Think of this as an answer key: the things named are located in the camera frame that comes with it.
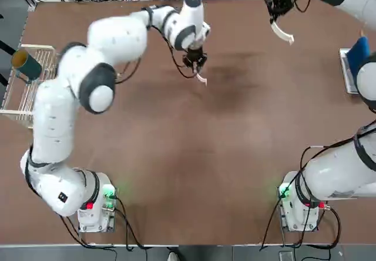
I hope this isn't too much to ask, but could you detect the black left base cable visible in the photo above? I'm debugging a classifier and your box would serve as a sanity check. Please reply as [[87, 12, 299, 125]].
[[58, 195, 153, 250]]

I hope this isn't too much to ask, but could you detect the blue rectangular block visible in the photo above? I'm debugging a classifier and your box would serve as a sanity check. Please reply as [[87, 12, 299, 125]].
[[346, 36, 370, 78]]

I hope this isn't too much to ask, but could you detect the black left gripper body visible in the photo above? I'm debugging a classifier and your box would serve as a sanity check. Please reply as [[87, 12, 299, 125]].
[[182, 46, 209, 68]]

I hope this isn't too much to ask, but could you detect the large white PVC pipe clamp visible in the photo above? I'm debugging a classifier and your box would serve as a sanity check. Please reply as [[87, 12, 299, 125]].
[[270, 19, 296, 46]]

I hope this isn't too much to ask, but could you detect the teal cup with handle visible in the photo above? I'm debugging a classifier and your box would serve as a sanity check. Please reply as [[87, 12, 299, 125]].
[[11, 49, 43, 83]]

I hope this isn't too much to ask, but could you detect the white wire rack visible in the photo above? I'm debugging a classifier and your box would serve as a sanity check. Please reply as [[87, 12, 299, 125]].
[[0, 43, 58, 131]]

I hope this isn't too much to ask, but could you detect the black right base cable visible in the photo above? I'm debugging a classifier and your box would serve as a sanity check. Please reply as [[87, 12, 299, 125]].
[[259, 143, 342, 250]]

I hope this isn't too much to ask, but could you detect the person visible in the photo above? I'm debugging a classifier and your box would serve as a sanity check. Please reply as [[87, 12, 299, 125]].
[[167, 244, 204, 261]]

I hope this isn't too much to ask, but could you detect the black base cable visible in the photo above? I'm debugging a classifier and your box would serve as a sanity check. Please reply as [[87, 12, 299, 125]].
[[58, 195, 153, 250], [259, 143, 342, 250]]

